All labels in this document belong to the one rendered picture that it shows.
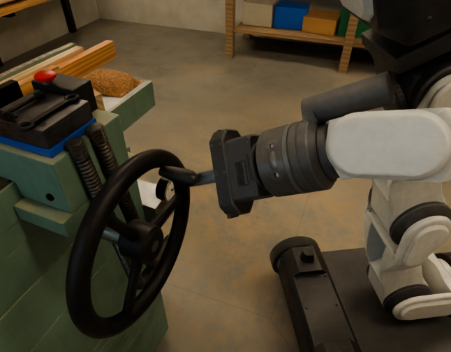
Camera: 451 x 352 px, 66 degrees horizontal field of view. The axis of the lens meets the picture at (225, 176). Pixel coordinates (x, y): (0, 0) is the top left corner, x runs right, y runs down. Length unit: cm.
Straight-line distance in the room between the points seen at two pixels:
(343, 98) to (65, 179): 36
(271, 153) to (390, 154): 13
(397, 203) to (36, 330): 76
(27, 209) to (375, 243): 89
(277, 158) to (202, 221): 129
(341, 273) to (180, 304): 61
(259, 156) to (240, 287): 108
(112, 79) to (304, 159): 50
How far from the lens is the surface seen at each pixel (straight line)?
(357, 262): 140
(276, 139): 42
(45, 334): 79
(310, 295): 125
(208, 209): 173
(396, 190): 82
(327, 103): 41
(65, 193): 52
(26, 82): 69
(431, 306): 121
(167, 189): 84
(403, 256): 95
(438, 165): 35
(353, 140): 36
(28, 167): 54
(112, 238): 57
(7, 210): 60
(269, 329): 138
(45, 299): 74
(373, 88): 40
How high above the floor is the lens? 123
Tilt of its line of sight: 40 degrees down
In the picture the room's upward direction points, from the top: straight up
